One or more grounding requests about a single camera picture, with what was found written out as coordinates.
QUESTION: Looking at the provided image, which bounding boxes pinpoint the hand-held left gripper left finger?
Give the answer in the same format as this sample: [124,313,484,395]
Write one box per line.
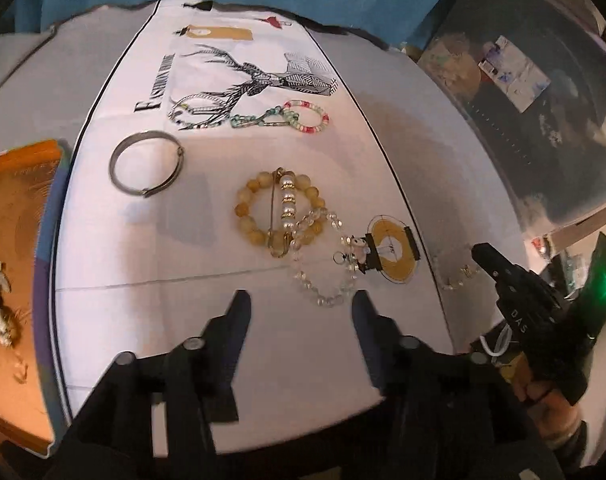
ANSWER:
[43,289,253,480]

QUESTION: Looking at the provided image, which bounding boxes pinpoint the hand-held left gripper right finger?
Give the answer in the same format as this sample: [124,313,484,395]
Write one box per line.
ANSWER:
[351,289,566,480]

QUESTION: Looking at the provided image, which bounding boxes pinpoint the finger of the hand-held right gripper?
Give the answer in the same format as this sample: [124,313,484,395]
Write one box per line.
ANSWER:
[471,242,526,293]

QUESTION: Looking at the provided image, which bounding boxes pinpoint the small clear bead bracelet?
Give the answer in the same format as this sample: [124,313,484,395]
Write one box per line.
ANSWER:
[432,254,484,292]

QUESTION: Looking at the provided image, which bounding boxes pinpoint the clear crystal bead bracelet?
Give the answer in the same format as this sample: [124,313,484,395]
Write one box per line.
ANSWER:
[289,207,365,309]

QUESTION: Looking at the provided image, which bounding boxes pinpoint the cartoon charm keyring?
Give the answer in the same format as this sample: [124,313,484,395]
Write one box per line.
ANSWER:
[332,234,373,275]

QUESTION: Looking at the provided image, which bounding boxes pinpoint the silver metal bangle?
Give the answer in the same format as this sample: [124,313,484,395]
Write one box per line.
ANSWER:
[109,130,187,197]

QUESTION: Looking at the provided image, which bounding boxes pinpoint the teal bead bracelet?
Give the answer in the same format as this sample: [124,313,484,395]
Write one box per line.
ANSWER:
[230,104,295,131]

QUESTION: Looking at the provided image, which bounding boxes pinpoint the pink green bead bracelet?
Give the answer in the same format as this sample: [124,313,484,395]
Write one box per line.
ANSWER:
[282,99,331,135]

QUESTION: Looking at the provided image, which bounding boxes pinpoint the orange metal tray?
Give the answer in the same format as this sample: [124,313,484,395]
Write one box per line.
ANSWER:
[0,140,70,457]

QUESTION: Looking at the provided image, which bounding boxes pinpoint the person's right forearm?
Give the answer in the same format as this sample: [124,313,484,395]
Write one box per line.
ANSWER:
[543,420,606,480]

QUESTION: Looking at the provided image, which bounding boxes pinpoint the person's right hand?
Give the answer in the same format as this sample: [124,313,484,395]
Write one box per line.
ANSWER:
[512,354,584,442]

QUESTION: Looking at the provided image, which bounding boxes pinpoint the grey white printed tablecloth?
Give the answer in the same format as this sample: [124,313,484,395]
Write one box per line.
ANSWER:
[0,0,534,456]

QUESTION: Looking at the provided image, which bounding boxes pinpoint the white paper label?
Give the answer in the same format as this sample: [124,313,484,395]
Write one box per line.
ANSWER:
[478,35,553,114]

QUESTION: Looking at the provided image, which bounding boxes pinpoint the white cable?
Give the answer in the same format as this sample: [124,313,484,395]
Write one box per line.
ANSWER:
[475,327,515,359]

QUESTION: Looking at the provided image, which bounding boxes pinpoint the yellow stone bead bracelet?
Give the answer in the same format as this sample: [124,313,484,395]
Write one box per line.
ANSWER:
[234,170,330,256]

